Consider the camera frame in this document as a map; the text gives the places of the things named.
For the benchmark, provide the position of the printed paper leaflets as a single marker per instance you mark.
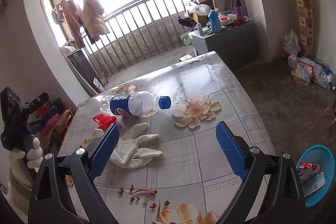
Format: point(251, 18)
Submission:
point(303, 73)

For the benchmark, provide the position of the red plastic wrapper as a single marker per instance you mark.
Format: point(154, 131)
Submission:
point(103, 119)

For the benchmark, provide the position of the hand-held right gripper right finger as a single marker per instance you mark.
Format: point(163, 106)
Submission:
point(231, 150)

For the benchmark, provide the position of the green drink cans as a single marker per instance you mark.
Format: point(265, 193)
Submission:
point(333, 85)

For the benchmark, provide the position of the red and white packet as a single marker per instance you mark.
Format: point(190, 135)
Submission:
point(309, 167)

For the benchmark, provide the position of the pink hanging coat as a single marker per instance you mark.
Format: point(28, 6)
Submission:
point(93, 11)

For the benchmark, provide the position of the blue detergent bottle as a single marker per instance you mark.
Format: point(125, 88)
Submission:
point(215, 22)

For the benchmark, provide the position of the cardboard box with white bag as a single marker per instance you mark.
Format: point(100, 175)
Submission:
point(198, 14)

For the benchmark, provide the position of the brown hanging garment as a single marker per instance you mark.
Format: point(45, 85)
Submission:
point(73, 22)

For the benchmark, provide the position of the grey cabinet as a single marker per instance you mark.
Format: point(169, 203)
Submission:
point(231, 43)

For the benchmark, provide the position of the clear plastic box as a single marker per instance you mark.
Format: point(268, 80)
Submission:
point(294, 61)

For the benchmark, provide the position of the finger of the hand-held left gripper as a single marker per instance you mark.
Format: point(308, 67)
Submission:
point(42, 119)
point(35, 102)

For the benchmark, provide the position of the grey spray can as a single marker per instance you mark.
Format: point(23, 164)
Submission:
point(200, 29)

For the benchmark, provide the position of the white and green appliance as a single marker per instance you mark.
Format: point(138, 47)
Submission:
point(185, 38)

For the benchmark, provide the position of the clear bag of packets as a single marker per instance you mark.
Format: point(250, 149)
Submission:
point(323, 74)

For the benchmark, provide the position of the dark balcony cabinet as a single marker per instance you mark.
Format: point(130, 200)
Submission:
point(84, 66)

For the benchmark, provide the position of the purple bottle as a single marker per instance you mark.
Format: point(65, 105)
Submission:
point(239, 13)

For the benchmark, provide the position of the pile of colourful clothes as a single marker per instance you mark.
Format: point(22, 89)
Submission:
point(47, 116)

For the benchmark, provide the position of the person's left hand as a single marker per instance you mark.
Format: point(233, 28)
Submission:
point(34, 154)

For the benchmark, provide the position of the blue plastic mesh basket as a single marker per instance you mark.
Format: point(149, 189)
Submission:
point(325, 161)

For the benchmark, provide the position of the metal balcony railing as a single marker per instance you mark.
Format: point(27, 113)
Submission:
point(141, 29)

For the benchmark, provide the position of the white paper sheet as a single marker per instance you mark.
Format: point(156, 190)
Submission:
point(316, 184)

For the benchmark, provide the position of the floral plastic tablecloth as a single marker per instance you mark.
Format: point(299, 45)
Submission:
point(210, 82)

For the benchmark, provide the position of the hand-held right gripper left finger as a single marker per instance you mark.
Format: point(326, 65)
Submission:
point(105, 153)

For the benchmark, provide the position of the white plastic bag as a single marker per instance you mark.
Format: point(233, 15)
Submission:
point(290, 43)

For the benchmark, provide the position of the patterned rolled mat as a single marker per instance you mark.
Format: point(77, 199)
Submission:
point(304, 19)

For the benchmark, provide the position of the white rubber glove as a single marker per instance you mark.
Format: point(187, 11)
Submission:
point(131, 150)

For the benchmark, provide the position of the clear plastic cola bottle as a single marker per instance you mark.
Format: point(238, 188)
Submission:
point(136, 104)

